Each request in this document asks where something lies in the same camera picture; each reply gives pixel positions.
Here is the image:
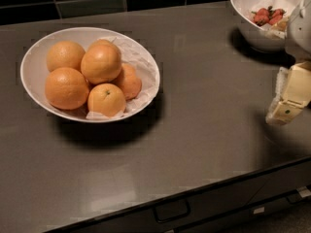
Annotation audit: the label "white paper bowl liner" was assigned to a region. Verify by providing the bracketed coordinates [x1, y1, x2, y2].
[86, 36, 160, 122]

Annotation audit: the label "white bowl with oranges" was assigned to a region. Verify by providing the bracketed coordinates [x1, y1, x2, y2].
[19, 26, 161, 124]

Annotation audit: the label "orange hidden at back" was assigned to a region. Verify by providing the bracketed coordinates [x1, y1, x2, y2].
[88, 39, 118, 50]

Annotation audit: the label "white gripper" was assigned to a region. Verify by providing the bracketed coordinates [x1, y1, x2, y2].
[265, 0, 311, 125]

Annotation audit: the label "white bowl with strawberries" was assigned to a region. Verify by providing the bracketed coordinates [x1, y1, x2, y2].
[230, 0, 285, 52]

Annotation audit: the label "red strawberries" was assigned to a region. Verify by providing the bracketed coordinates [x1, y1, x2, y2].
[253, 6, 286, 26]

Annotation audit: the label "paper liner in strawberry bowl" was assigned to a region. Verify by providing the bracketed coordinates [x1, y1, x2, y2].
[246, 0, 301, 39]

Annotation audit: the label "dark drawer front with handle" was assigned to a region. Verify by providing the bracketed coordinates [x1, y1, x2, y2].
[48, 157, 311, 233]

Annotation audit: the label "orange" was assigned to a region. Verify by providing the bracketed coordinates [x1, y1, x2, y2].
[45, 67, 89, 110]
[46, 41, 86, 72]
[87, 83, 126, 117]
[81, 45, 121, 84]
[113, 63, 142, 100]

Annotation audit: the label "lower drawer with labels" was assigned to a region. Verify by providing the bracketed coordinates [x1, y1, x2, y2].
[174, 185, 311, 233]

